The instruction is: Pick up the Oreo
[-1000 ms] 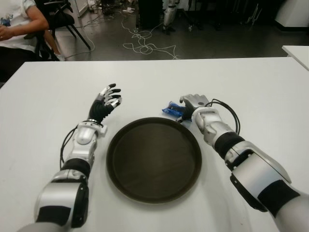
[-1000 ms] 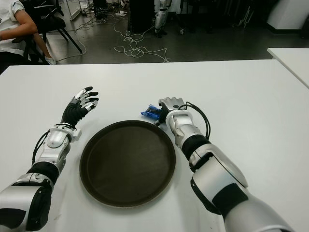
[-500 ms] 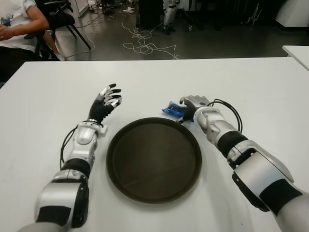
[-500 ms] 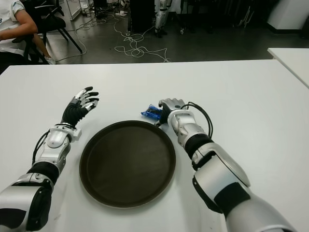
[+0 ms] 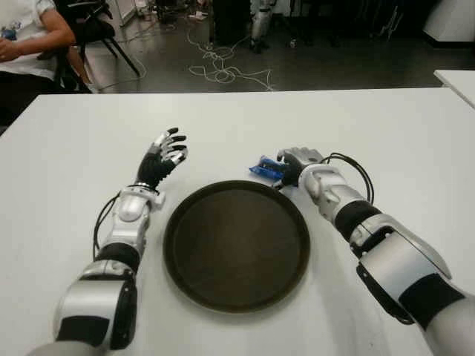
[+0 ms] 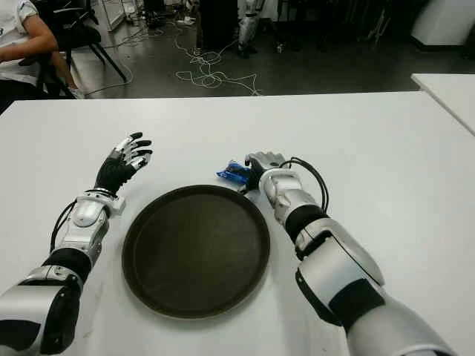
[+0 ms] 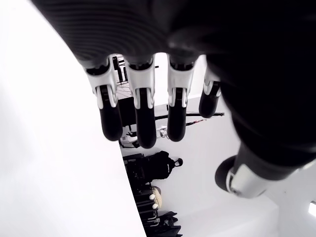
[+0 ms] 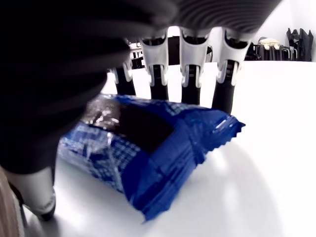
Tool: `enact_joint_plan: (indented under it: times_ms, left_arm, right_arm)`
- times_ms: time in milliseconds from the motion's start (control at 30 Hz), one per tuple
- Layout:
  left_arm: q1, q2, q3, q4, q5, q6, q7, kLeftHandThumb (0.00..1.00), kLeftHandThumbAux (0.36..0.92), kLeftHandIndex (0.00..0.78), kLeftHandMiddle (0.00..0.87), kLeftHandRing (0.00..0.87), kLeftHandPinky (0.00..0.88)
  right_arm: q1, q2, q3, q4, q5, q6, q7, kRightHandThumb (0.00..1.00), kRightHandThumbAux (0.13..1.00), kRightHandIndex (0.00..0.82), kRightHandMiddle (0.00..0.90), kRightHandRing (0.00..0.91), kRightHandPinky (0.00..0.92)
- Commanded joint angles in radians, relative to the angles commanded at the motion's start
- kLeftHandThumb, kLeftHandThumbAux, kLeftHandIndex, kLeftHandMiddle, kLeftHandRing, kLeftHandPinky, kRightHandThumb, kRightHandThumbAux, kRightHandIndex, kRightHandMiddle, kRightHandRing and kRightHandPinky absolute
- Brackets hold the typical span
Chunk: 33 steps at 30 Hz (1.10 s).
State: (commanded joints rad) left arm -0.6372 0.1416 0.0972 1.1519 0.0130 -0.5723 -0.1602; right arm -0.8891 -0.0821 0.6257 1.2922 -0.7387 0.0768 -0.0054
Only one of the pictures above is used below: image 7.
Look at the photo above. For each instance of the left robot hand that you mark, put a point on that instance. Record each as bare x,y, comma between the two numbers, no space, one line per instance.
222,37

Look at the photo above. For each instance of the black cabinet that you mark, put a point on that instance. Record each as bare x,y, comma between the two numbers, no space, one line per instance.
127,111

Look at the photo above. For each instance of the cream plush toy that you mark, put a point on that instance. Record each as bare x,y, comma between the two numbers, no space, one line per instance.
156,195

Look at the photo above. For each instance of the black equipment rack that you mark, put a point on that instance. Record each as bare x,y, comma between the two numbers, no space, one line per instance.
142,205

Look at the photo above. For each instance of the ceiling light panel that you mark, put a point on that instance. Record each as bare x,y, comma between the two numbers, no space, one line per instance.
313,208

